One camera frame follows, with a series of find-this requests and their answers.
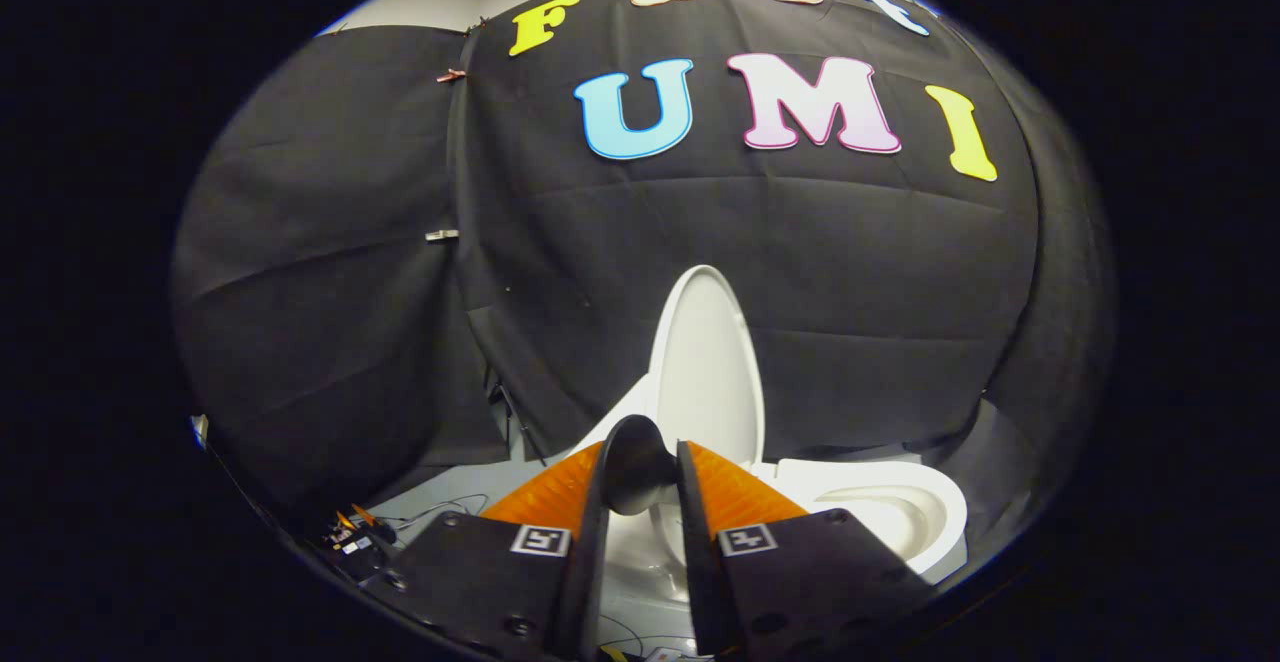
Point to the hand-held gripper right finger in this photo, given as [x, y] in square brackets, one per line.
[700, 572]

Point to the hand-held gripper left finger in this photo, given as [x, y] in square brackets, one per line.
[588, 582]

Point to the white toilet bowl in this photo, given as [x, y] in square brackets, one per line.
[880, 512]

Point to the black backdrop cloth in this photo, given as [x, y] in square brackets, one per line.
[800, 242]

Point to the silver cloth clip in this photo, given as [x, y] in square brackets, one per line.
[441, 235]

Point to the reddish cloth clip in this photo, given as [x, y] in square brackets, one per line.
[451, 74]

